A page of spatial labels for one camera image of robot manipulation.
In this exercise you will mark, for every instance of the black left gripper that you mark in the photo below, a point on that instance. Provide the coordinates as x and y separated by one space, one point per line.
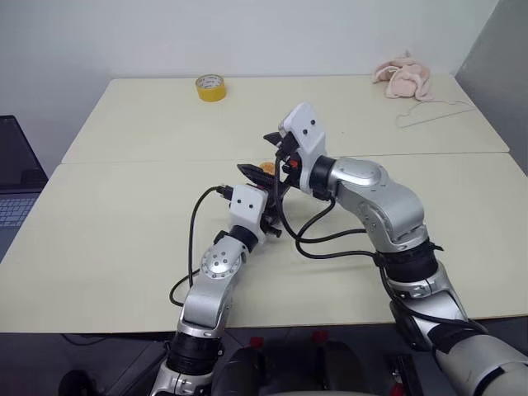
270 210

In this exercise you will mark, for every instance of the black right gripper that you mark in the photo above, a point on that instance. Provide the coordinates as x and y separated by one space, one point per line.
288 148

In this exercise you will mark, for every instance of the plastic bottle with dark drink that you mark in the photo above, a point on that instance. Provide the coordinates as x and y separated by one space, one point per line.
267 167

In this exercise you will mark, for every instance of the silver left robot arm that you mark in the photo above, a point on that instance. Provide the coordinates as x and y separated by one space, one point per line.
214 264

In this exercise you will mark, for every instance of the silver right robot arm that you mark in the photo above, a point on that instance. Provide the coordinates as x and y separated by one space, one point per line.
392 198

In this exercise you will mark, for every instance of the yellow tape roll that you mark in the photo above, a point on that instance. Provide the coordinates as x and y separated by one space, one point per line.
210 95

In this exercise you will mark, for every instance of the pink crumpled cloth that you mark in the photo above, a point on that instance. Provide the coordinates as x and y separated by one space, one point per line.
402 80

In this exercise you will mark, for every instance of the small red cap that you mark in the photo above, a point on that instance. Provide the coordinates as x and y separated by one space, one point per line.
257 341

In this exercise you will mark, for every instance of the dark laptop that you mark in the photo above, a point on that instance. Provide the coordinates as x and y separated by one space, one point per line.
16 165

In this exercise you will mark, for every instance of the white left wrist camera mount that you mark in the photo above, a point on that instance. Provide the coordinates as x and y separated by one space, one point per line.
247 204

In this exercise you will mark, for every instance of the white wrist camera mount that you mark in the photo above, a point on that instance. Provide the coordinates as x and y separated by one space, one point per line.
307 128
247 204

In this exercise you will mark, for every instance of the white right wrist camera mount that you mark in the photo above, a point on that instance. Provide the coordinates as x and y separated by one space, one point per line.
307 128

